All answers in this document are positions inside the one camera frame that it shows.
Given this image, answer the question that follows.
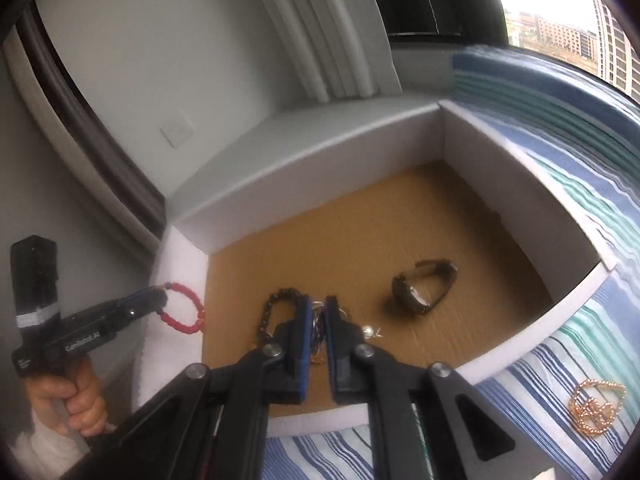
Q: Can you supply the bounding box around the red bead bracelet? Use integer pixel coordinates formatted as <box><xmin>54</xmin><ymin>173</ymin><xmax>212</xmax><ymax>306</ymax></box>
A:
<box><xmin>157</xmin><ymin>282</ymin><xmax>207</xmax><ymax>335</ymax></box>

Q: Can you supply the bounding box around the dark window frame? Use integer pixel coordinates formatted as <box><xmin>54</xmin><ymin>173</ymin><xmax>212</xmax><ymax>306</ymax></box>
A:
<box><xmin>376</xmin><ymin>0</ymin><xmax>509</xmax><ymax>48</ymax></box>

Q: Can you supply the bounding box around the silver ring cluster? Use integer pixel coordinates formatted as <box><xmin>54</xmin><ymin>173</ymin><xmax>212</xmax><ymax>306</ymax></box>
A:
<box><xmin>310</xmin><ymin>298</ymin><xmax>329</xmax><ymax>365</ymax></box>

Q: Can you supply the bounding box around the dark wrist watch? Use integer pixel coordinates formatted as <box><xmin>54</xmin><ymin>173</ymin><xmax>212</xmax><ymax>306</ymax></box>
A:
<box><xmin>392</xmin><ymin>259</ymin><xmax>458</xmax><ymax>316</ymax></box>

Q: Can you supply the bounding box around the white wall socket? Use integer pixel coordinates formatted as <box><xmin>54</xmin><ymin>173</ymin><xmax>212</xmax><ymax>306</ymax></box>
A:
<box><xmin>160</xmin><ymin>113</ymin><xmax>195</xmax><ymax>150</ymax></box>

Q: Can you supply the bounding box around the dark wooden bead bracelet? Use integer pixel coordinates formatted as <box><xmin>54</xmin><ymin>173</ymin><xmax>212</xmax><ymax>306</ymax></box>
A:
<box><xmin>254</xmin><ymin>287</ymin><xmax>302</xmax><ymax>347</ymax></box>

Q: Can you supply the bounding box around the blue striped bed sheet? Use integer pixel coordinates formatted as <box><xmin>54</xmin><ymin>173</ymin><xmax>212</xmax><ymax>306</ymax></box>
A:
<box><xmin>259</xmin><ymin>41</ymin><xmax>640</xmax><ymax>480</ymax></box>

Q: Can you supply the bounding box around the white curtain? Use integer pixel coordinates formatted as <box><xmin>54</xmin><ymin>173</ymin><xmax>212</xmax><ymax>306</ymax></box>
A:
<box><xmin>262</xmin><ymin>0</ymin><xmax>402</xmax><ymax>103</ymax></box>

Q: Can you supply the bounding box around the person's left hand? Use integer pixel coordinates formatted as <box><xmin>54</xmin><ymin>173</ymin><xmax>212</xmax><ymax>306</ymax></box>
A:
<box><xmin>24</xmin><ymin>356</ymin><xmax>107</xmax><ymax>437</ymax></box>

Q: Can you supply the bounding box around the white pearl earring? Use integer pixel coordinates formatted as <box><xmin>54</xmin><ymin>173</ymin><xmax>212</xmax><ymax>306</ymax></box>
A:
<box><xmin>361</xmin><ymin>325</ymin><xmax>383</xmax><ymax>340</ymax></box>

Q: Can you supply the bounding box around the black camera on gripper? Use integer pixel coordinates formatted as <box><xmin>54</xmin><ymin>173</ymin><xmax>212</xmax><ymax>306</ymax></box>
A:
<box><xmin>10</xmin><ymin>235</ymin><xmax>61</xmax><ymax>334</ymax></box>

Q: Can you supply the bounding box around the white cardboard tray box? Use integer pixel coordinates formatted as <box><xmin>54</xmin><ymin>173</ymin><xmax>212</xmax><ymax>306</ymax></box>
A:
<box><xmin>130</xmin><ymin>97</ymin><xmax>621</xmax><ymax>438</ymax></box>

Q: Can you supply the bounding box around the gold bead necklace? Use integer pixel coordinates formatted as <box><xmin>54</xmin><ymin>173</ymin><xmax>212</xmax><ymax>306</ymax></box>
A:
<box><xmin>567</xmin><ymin>378</ymin><xmax>629</xmax><ymax>437</ymax></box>

